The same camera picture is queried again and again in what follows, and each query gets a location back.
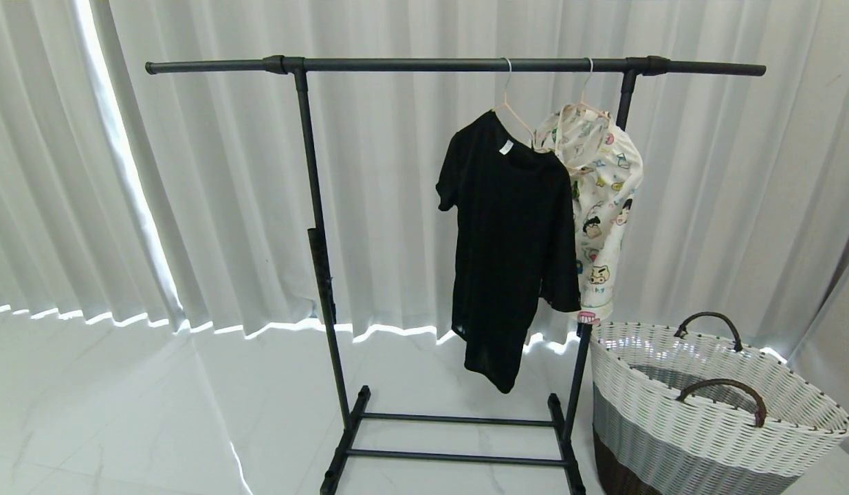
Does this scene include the pink clothes hanger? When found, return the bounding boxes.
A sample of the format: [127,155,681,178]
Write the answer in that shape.
[575,58,612,118]
[491,58,535,142]

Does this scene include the white curtain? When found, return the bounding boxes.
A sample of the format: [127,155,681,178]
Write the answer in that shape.
[0,0,849,358]

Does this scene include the cream printed garment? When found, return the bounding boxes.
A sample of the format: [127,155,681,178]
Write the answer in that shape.
[532,103,645,326]

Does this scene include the white laundry basket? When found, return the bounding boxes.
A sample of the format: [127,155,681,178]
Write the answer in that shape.
[589,311,849,495]

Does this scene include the black garment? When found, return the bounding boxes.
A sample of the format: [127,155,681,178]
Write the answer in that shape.
[436,110,582,395]

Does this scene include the black clothes rack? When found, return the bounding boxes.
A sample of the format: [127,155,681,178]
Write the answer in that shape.
[144,55,767,495]

